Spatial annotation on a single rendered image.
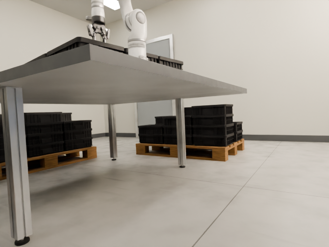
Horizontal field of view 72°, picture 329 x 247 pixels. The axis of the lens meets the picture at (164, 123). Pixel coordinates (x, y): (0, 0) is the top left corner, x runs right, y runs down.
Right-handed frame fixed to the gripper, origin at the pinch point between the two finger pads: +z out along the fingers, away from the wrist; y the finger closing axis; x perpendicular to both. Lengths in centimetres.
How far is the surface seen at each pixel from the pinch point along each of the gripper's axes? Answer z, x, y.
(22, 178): 68, -13, -46
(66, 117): 43, 188, 50
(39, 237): 96, -12, -41
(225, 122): 55, 4, 145
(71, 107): 20, 380, 135
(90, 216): 96, -9, -16
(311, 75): -4, -35, 324
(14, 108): 38, -12, -47
